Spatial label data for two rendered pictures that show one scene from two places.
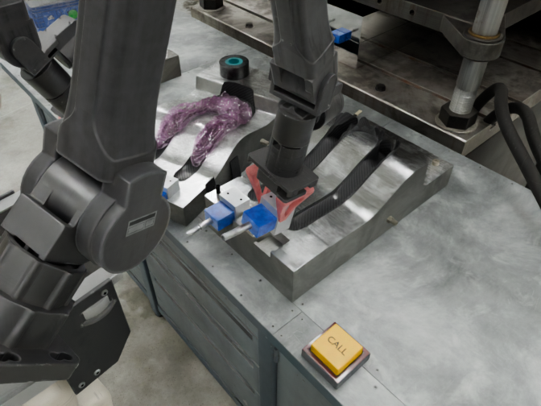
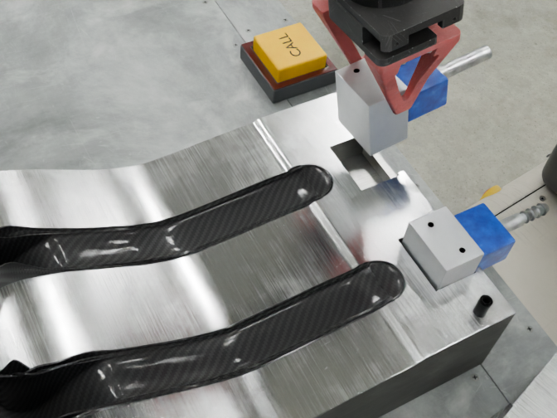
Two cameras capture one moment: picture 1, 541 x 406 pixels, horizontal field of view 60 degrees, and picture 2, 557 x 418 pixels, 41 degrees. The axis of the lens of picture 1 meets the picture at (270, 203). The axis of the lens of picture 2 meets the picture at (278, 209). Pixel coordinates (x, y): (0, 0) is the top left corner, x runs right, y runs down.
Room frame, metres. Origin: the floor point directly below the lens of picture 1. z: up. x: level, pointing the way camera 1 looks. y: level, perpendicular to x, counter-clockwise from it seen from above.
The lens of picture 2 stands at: (1.01, -0.01, 1.38)
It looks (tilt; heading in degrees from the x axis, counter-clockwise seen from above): 53 degrees down; 188
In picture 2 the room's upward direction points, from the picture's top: 7 degrees clockwise
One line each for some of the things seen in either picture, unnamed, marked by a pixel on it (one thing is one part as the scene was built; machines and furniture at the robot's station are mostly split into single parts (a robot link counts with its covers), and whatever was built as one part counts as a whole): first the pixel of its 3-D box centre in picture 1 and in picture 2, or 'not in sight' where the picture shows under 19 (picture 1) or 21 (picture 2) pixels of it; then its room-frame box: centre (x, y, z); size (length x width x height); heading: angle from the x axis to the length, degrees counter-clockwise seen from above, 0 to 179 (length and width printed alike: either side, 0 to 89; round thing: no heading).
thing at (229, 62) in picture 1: (233, 67); not in sight; (1.17, 0.10, 0.93); 0.08 x 0.08 x 0.04
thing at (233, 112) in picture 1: (206, 117); not in sight; (0.97, 0.16, 0.90); 0.26 x 0.18 x 0.08; 149
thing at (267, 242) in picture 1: (270, 245); (364, 172); (0.58, 0.00, 0.87); 0.05 x 0.05 x 0.04; 41
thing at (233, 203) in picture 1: (215, 217); (485, 235); (0.63, 0.10, 0.89); 0.13 x 0.05 x 0.05; 132
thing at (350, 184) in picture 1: (329, 164); (164, 288); (0.76, -0.12, 0.92); 0.35 x 0.16 x 0.09; 131
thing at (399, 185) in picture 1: (336, 181); (143, 318); (0.77, -0.14, 0.87); 0.50 x 0.26 x 0.14; 131
